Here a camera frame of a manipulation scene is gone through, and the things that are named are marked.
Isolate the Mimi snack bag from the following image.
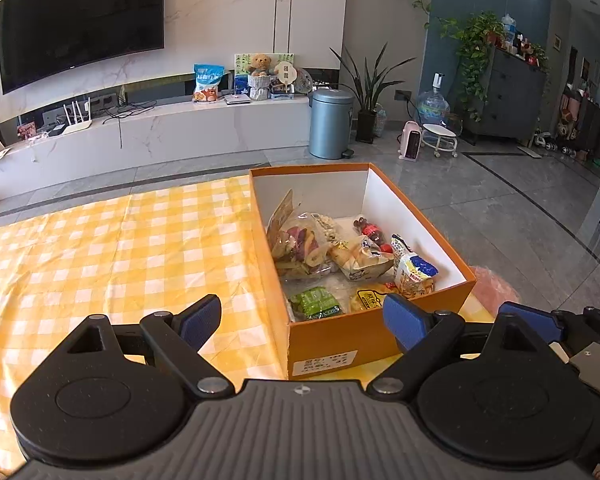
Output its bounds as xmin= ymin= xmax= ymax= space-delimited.
xmin=390 ymin=234 xmax=439 ymax=299

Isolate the yellow snack packet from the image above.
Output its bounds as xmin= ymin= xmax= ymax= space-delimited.
xmin=349 ymin=283 xmax=396 ymax=312

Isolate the green nut packet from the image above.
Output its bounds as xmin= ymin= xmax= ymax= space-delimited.
xmin=289 ymin=286 xmax=342 ymax=321

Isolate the small cola bottle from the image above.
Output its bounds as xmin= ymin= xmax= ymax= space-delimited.
xmin=353 ymin=216 xmax=392 ymax=254

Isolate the clear dried fruit bag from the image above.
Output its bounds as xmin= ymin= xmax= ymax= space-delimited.
xmin=266 ymin=190 xmax=335 ymax=281

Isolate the beige potato chip bag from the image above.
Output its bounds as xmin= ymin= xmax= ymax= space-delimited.
xmin=327 ymin=235 xmax=393 ymax=281

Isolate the white spicy strip packet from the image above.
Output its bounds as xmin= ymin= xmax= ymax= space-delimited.
xmin=310 ymin=212 xmax=348 ymax=247

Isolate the yellow checkered tablecloth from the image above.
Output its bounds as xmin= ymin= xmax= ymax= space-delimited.
xmin=0 ymin=173 xmax=496 ymax=476

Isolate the white round stool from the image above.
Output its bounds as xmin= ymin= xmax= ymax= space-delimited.
xmin=422 ymin=124 xmax=458 ymax=158

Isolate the pink small heater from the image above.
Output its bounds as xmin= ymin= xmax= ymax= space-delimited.
xmin=399 ymin=120 xmax=422 ymax=162

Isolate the white TV console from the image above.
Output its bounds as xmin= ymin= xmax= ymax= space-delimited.
xmin=0 ymin=98 xmax=311 ymax=200

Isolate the water jug with pump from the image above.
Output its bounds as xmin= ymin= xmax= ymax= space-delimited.
xmin=416 ymin=73 xmax=451 ymax=126

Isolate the white wifi router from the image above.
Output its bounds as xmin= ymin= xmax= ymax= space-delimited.
xmin=64 ymin=98 xmax=93 ymax=134

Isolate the dark grey cabinet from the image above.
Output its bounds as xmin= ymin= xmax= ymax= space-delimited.
xmin=464 ymin=49 xmax=546 ymax=142

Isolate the potted long-leaf plant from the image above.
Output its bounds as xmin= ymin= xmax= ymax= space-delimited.
xmin=330 ymin=44 xmax=415 ymax=144

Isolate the grey metal trash bin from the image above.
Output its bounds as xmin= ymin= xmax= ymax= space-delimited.
xmin=309 ymin=88 xmax=353 ymax=160

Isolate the blue snack bag on console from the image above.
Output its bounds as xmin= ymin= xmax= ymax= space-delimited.
xmin=193 ymin=64 xmax=225 ymax=102

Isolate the teddy bear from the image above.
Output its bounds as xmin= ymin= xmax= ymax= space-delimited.
xmin=248 ymin=53 xmax=272 ymax=101

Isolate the trailing green plant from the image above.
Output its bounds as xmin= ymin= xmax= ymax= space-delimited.
xmin=439 ymin=11 xmax=504 ymax=122

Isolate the black television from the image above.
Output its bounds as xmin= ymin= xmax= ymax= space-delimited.
xmin=0 ymin=0 xmax=164 ymax=93

